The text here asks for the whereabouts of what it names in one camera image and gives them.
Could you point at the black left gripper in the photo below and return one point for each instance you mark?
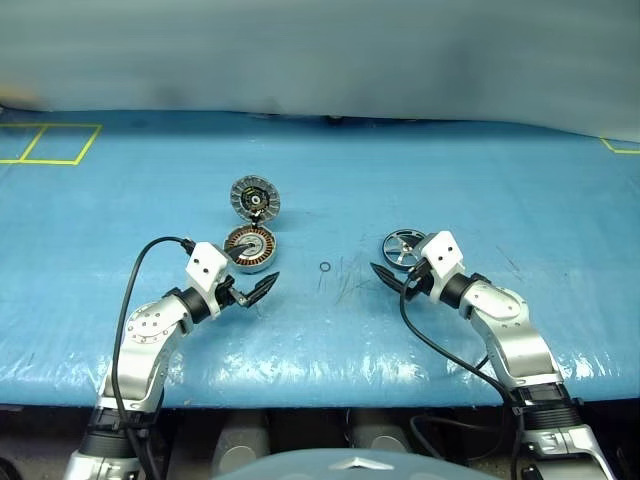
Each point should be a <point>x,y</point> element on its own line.
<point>227,292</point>

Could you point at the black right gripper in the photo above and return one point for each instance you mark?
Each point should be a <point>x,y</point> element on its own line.
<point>420,282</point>

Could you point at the black spoked motor rotor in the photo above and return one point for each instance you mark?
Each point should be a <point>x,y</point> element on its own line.
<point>395,250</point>

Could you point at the silver motor stator copper coils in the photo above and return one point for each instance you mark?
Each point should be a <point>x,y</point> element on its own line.
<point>255,257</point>

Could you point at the silver motor rotor disc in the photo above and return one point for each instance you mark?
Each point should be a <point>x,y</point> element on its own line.
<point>255,197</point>

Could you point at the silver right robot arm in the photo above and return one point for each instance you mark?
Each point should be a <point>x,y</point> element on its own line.
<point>510,330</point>

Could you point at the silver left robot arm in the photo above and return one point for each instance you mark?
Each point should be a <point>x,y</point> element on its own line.
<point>145,340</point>

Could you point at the blue foam table cover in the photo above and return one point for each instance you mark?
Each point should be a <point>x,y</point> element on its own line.
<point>320,340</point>

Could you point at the grey rounded cylinder shape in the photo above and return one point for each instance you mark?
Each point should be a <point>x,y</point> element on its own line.
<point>377,432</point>
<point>242,445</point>

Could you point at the grey robot chest with emblem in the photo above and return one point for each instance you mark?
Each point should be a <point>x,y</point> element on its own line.
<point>300,465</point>

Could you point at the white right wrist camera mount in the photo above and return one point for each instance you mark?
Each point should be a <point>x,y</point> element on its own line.
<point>442,255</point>

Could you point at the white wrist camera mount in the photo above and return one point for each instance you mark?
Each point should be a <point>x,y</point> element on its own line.
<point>442,255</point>
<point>205,265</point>

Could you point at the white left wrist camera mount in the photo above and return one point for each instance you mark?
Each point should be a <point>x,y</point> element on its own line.
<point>205,265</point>

